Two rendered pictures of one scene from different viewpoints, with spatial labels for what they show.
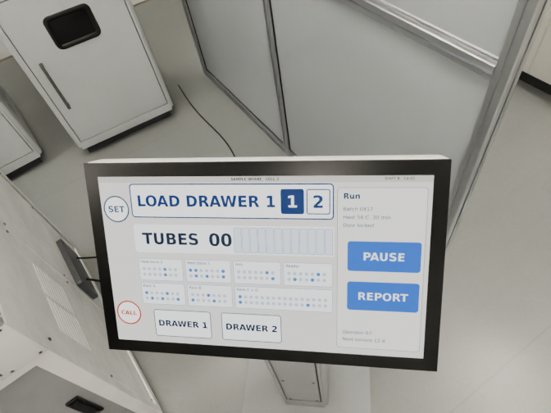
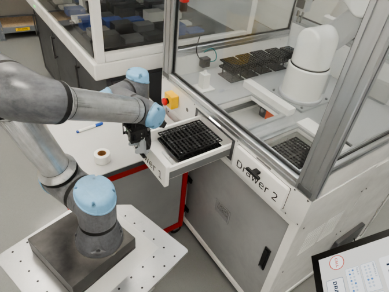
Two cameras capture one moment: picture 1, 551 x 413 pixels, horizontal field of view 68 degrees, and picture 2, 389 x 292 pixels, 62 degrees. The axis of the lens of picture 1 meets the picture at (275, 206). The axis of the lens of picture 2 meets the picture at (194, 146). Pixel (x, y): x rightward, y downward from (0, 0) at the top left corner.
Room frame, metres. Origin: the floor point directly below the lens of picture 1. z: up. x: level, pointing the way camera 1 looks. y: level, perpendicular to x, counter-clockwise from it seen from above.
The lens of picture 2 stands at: (-0.19, -0.16, 1.75)
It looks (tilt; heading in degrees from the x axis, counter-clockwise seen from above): 39 degrees down; 79
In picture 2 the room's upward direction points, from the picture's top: 7 degrees clockwise
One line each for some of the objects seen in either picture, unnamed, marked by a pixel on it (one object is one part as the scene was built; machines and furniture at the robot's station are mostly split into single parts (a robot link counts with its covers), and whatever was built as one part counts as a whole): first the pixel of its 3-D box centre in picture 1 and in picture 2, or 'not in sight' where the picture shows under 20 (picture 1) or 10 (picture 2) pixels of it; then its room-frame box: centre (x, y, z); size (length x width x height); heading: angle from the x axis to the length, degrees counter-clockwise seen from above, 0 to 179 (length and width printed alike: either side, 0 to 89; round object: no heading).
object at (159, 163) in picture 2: not in sight; (149, 155); (-0.18, 0.86, 0.87); 0.29 x 0.02 x 0.11; 118
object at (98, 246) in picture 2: not in sight; (98, 228); (-0.34, 0.51, 0.87); 0.15 x 0.15 x 0.10
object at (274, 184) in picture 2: not in sight; (258, 175); (0.25, 0.73, 0.87); 0.29 x 0.02 x 0.11; 118
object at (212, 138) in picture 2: not in sight; (189, 142); (-0.01, 0.96, 0.87); 0.22 x 0.18 x 0.06; 28
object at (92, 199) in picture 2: not in sight; (94, 201); (-0.35, 0.52, 0.99); 0.13 x 0.12 x 0.14; 137
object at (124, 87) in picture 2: not in sight; (119, 98); (-0.28, 0.75, 1.20); 0.11 x 0.11 x 0.08; 47
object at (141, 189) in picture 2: not in sight; (118, 178); (-0.36, 1.23, 0.38); 0.62 x 0.58 x 0.76; 118
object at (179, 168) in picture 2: not in sight; (191, 142); (0.00, 0.96, 0.86); 0.40 x 0.26 x 0.06; 28
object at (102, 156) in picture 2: not in sight; (102, 156); (-0.39, 0.96, 0.78); 0.07 x 0.07 x 0.04
